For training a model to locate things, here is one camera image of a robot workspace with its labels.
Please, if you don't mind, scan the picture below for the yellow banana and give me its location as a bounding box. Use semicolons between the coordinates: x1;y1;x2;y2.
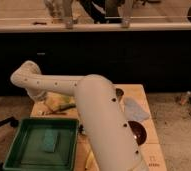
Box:
85;150;94;170

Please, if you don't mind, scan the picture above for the white handled dish brush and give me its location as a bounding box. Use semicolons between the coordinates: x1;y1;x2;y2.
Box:
78;124;86;135

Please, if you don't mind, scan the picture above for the teal sponge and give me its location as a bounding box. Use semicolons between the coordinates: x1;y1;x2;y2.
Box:
42;129;59;153

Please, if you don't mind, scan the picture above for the green cucumber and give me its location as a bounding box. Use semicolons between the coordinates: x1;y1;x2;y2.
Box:
58;103;76;111

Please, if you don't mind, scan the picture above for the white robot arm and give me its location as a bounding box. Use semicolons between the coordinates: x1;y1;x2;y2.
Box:
10;61;149;171

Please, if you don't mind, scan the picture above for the green plastic tray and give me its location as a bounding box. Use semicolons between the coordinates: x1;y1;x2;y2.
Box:
3;118;79;171

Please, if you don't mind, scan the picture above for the metal cup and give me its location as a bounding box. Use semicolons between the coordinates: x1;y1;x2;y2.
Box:
116;88;124;102

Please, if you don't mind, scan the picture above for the light blue cloth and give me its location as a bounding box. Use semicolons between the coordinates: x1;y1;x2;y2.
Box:
123;97;150;122

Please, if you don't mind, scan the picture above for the dark brown bowl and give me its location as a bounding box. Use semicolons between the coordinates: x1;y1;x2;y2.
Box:
128;121;147;145

